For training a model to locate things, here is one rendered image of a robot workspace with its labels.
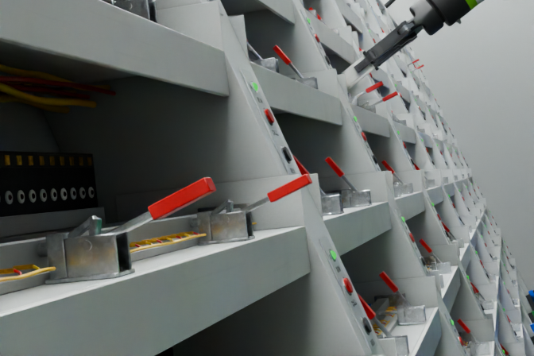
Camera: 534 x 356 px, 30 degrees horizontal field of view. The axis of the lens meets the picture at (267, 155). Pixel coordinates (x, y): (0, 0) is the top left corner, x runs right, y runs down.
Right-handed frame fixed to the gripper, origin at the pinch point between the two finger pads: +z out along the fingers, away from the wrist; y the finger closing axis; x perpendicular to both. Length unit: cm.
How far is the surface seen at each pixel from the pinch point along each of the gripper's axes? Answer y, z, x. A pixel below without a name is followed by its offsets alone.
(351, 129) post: 42.5, 5.8, 13.8
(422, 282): 43, 12, 41
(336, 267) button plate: 108, 12, 31
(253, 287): 134, 14, 29
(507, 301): -167, 11, 74
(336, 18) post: -27.3, -3.7, -17.5
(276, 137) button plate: 108, 9, 17
